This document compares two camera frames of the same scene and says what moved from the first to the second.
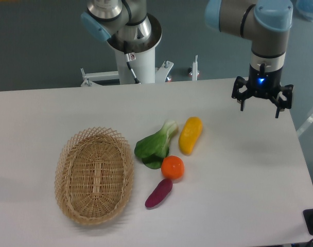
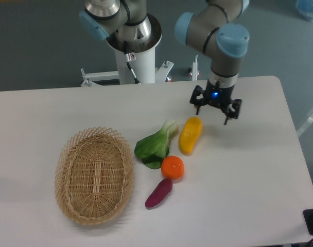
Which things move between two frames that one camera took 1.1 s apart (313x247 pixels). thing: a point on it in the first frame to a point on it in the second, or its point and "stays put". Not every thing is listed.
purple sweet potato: x=163 y=189 stays put
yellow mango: x=190 y=135 stays put
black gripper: x=264 y=84 to x=219 y=96
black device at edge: x=312 y=218 stays put
